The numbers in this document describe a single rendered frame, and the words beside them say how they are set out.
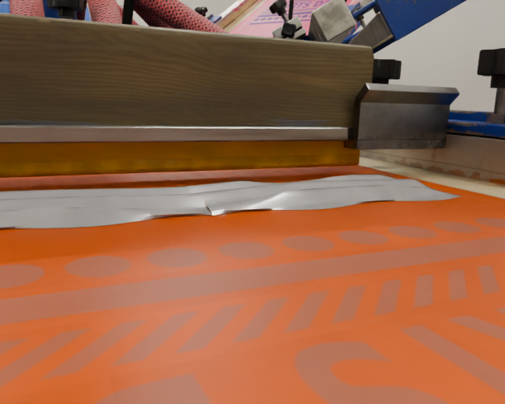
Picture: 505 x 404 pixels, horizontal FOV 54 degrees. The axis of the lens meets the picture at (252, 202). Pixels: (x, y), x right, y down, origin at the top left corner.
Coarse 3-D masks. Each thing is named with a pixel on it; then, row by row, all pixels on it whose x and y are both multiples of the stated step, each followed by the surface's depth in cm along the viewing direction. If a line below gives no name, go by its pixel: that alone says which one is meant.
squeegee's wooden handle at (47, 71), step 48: (0, 48) 29; (48, 48) 31; (96, 48) 32; (144, 48) 33; (192, 48) 34; (240, 48) 36; (288, 48) 37; (336, 48) 39; (0, 96) 30; (48, 96) 31; (96, 96) 32; (144, 96) 34; (192, 96) 35; (240, 96) 36; (288, 96) 38; (336, 96) 40
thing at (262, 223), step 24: (288, 168) 44; (312, 168) 45; (336, 168) 45; (360, 168) 46; (456, 192) 35; (216, 216) 26; (240, 216) 26; (264, 216) 26; (288, 216) 26; (312, 216) 27; (336, 216) 27; (360, 216) 27; (384, 216) 27; (408, 216) 27; (432, 216) 27; (456, 216) 28; (504, 216) 28
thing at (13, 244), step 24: (192, 216) 26; (0, 240) 21; (24, 240) 21; (48, 240) 21; (72, 240) 21; (96, 240) 21; (120, 240) 21; (144, 240) 21; (168, 240) 21; (192, 240) 21; (216, 240) 22
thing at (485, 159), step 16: (448, 144) 44; (464, 144) 42; (480, 144) 41; (496, 144) 40; (384, 160) 52; (400, 160) 50; (416, 160) 48; (432, 160) 46; (448, 160) 44; (464, 160) 43; (480, 160) 41; (496, 160) 40; (464, 176) 43; (480, 176) 41; (496, 176) 40
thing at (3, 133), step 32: (0, 128) 29; (32, 128) 30; (64, 128) 31; (96, 128) 31; (128, 128) 32; (160, 128) 33; (192, 128) 34; (224, 128) 35; (256, 128) 36; (288, 128) 37; (320, 128) 38
